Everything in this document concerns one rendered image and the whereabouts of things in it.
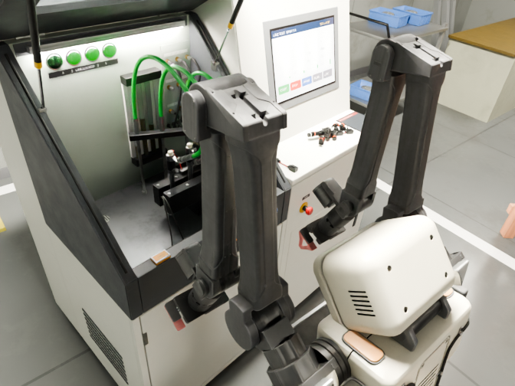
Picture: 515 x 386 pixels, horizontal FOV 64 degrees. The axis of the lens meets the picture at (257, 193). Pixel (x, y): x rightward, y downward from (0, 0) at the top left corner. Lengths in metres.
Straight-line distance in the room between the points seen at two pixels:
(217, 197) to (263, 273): 0.14
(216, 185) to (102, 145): 1.00
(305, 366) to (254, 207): 0.29
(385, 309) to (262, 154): 0.32
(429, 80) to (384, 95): 0.11
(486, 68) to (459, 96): 0.39
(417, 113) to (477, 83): 4.09
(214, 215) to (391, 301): 0.32
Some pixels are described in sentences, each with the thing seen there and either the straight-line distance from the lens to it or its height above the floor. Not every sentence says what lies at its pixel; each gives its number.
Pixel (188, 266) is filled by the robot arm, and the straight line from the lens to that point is 0.89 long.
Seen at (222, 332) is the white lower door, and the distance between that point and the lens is 1.79.
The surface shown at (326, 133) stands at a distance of 1.80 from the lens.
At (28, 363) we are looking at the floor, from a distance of 2.32.
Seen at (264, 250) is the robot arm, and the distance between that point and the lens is 0.63.
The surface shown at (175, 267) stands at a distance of 1.29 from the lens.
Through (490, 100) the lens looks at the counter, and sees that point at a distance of 4.94.
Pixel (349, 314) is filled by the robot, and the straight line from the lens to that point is 0.75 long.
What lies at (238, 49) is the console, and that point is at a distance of 1.54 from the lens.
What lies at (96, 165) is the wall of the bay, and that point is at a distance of 1.63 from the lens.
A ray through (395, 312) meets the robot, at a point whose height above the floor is 1.32.
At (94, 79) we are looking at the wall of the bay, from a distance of 1.51.
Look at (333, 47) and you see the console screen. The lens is 1.97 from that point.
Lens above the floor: 1.85
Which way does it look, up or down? 37 degrees down
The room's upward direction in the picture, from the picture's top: 5 degrees clockwise
